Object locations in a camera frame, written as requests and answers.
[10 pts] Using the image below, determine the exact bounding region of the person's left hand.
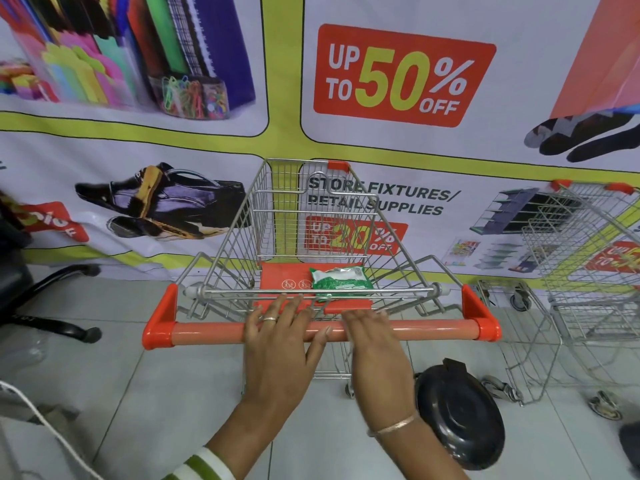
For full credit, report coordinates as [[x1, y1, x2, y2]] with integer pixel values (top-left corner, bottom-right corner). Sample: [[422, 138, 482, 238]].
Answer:
[[242, 293, 332, 411]]

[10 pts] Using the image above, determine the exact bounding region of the person's right hand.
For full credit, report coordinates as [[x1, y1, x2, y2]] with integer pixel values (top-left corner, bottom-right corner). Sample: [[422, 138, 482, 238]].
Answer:
[[341, 308, 417, 431]]

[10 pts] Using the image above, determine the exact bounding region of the silver shopping cart orange handle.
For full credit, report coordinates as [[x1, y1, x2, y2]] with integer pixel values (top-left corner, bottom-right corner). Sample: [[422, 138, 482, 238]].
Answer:
[[141, 158, 503, 401]]

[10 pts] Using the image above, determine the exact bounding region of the black round bin lid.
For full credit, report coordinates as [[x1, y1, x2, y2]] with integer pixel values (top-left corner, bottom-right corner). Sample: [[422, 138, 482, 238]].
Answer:
[[415, 358, 506, 471]]

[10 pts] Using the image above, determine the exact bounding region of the green wet wipe packet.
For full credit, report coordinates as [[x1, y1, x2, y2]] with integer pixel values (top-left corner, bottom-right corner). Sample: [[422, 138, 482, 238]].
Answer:
[[309, 266, 375, 301]]

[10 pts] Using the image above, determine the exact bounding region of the person's left forearm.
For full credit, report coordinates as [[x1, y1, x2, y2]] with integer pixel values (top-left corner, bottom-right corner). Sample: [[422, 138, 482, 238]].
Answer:
[[207, 399, 301, 480]]

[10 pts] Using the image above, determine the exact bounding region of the gold bangle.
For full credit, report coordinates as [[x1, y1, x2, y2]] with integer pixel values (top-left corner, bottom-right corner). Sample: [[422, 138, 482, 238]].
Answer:
[[367, 412, 420, 439]]

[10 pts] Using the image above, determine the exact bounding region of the green white striped sleeve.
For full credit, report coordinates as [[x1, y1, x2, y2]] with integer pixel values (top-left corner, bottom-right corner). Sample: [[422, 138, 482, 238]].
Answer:
[[162, 447, 236, 480]]

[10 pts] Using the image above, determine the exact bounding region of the grey metal stand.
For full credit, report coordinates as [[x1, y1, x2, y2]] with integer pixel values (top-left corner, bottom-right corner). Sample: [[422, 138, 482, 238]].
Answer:
[[0, 402, 81, 427]]

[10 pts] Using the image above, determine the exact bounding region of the black office chair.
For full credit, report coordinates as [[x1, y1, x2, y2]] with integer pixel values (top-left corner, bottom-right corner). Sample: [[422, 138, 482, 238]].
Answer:
[[0, 194, 103, 345]]

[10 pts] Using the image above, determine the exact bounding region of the white cable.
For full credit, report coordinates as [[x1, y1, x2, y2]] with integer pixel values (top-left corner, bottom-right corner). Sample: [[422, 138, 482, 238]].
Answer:
[[0, 379, 106, 480]]

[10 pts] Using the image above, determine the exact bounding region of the printed wall banner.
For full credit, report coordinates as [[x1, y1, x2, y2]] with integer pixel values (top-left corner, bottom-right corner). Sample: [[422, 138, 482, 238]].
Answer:
[[0, 0, 640, 295]]

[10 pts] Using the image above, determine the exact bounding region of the silver wire shopping cart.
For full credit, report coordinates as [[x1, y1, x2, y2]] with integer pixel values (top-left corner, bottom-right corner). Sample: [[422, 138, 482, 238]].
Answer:
[[475, 179, 640, 421]]

